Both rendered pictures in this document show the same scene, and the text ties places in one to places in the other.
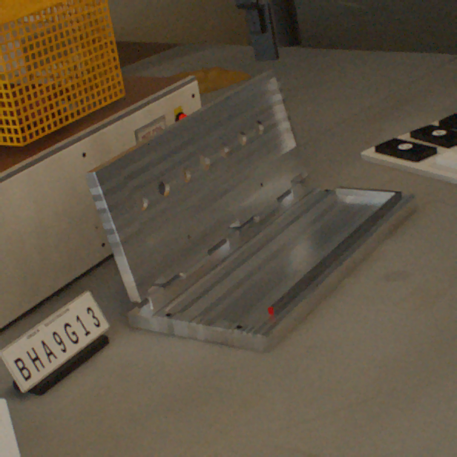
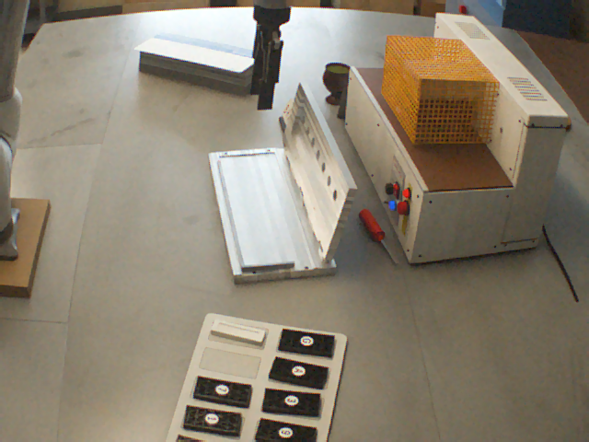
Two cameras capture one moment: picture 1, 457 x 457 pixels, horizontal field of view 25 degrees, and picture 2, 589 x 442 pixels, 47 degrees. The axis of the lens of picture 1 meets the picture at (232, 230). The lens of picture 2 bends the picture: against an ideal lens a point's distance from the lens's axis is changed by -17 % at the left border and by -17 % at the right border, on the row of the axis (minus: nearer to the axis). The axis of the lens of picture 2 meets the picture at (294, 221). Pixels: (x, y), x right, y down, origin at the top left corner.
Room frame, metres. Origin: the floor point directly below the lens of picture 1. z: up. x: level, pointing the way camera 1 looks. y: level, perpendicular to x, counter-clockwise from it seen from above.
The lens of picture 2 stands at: (2.24, -1.10, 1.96)
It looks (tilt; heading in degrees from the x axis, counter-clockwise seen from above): 38 degrees down; 130
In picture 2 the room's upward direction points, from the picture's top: 4 degrees clockwise
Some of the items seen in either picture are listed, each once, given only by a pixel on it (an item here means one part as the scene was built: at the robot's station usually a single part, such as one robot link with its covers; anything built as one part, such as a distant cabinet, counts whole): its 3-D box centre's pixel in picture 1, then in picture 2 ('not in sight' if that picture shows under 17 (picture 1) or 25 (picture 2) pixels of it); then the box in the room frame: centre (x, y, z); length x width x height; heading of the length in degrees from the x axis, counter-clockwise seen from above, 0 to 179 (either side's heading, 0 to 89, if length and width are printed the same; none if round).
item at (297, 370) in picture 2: (439, 136); (298, 373); (1.68, -0.38, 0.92); 0.10 x 0.05 x 0.01; 28
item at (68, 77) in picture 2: not in sight; (64, 74); (0.26, 0.00, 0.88); 0.99 x 0.45 x 0.03; 137
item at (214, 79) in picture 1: (205, 76); not in sight; (2.38, 0.01, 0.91); 0.22 x 0.18 x 0.02; 24
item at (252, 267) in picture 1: (283, 251); (265, 205); (1.30, -0.06, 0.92); 0.44 x 0.21 x 0.04; 144
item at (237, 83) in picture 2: not in sight; (200, 61); (0.67, 0.29, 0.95); 0.40 x 0.13 x 0.09; 15
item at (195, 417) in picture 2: not in sight; (212, 420); (1.66, -0.57, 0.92); 0.10 x 0.05 x 0.01; 37
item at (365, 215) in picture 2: not in sight; (379, 238); (1.54, 0.04, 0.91); 0.18 x 0.03 x 0.03; 152
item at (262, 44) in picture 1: (262, 33); (259, 79); (1.27, -0.07, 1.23); 0.03 x 0.01 x 0.07; 58
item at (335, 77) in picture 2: not in sight; (337, 84); (1.07, 0.45, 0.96); 0.09 x 0.09 x 0.11
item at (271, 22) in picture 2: not in sight; (270, 23); (1.30, -0.08, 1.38); 0.08 x 0.07 x 0.09; 148
